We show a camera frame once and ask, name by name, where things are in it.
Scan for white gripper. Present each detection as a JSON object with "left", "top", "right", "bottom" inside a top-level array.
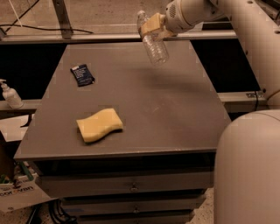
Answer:
[{"left": 140, "top": 0, "right": 223, "bottom": 41}]

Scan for clear plastic water bottle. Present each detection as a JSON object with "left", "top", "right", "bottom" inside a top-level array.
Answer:
[{"left": 137, "top": 10, "right": 169, "bottom": 66}]

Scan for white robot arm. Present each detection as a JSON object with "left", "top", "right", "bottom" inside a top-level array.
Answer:
[{"left": 140, "top": 0, "right": 280, "bottom": 224}]

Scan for white pump dispenser bottle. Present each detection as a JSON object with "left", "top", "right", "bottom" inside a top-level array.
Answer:
[{"left": 0, "top": 79, "right": 24, "bottom": 109}]

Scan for dark blue snack packet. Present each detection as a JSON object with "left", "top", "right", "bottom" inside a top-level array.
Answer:
[{"left": 70, "top": 64, "right": 95, "bottom": 87}]

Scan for grey drawer cabinet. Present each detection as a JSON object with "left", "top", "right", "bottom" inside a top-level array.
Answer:
[{"left": 16, "top": 41, "right": 230, "bottom": 224}]

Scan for yellow sponge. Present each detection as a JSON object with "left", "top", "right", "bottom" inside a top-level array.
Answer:
[{"left": 76, "top": 108, "right": 123, "bottom": 143}]

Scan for white paper sheet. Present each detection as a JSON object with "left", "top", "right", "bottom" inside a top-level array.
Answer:
[{"left": 0, "top": 114, "right": 34, "bottom": 142}]

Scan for white cardboard box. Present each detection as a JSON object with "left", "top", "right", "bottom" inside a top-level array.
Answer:
[{"left": 0, "top": 174, "right": 52, "bottom": 213}]

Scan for metal frame rail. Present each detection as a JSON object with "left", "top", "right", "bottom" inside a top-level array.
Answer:
[{"left": 0, "top": 0, "right": 280, "bottom": 46}]

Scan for black cable on floor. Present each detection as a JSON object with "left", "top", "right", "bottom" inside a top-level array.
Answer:
[{"left": 0, "top": 0, "right": 95, "bottom": 35}]

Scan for black cables under cabinet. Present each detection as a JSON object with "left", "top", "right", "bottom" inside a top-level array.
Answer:
[{"left": 25, "top": 199, "right": 77, "bottom": 224}]

